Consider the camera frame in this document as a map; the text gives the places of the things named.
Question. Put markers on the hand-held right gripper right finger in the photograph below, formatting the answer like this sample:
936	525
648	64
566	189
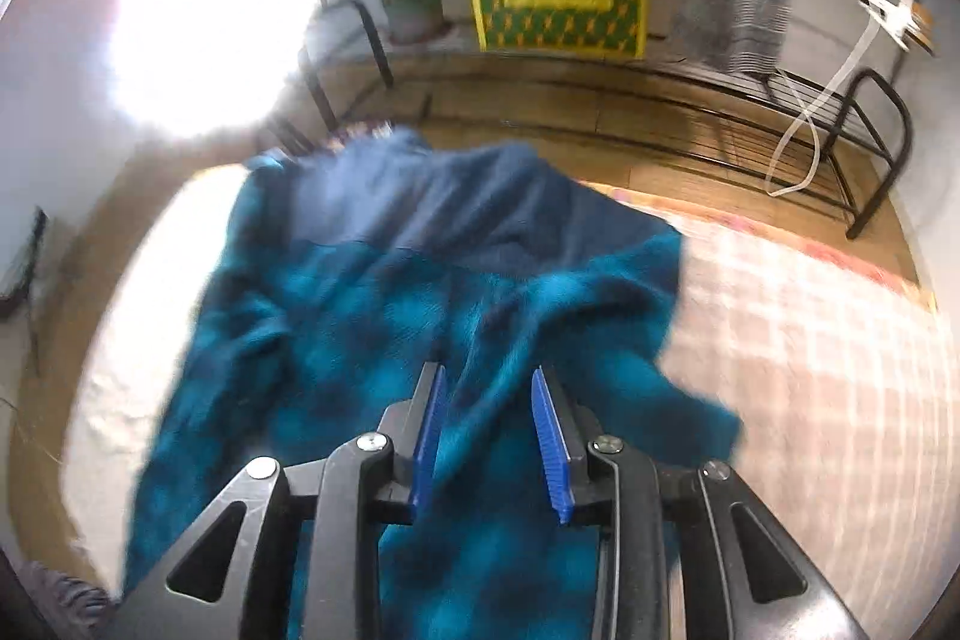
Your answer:
551	452

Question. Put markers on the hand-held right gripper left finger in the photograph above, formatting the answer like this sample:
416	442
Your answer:
429	430

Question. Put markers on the teal plaid fleece jacket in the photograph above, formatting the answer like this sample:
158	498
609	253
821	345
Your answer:
337	310

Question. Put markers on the black metal clothes rack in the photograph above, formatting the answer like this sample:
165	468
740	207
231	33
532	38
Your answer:
905	119

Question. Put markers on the cream checked bed blanket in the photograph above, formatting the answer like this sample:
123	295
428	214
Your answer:
787	347

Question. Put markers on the zebra striped garment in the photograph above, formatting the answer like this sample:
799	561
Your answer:
67	599

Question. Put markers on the small potted plant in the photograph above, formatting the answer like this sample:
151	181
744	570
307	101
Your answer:
411	14

